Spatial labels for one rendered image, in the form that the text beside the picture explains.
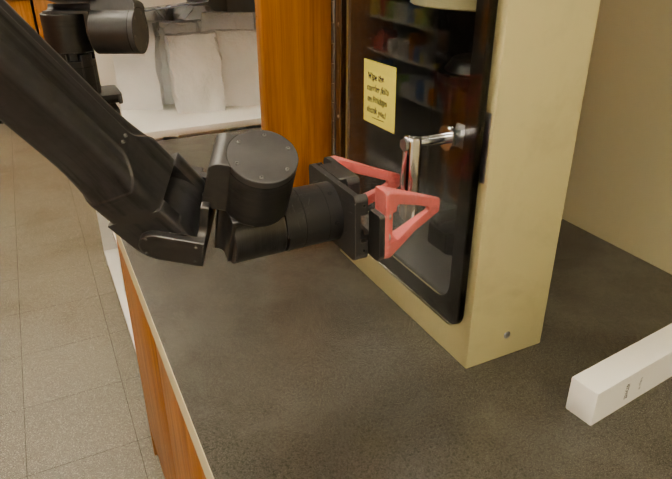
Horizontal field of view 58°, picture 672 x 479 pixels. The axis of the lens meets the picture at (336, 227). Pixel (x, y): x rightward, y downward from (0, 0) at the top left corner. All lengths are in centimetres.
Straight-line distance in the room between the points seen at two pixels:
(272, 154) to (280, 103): 40
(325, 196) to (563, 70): 26
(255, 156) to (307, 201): 9
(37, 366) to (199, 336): 171
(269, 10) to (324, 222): 38
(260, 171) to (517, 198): 29
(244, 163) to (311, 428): 29
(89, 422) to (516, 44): 184
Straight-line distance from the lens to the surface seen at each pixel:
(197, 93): 180
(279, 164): 48
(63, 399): 228
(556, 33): 62
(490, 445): 64
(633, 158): 105
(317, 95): 91
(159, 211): 51
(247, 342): 76
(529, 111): 62
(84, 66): 88
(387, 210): 55
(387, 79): 72
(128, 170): 50
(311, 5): 88
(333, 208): 56
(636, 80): 104
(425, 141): 61
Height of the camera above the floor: 139
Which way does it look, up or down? 26 degrees down
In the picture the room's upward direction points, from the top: straight up
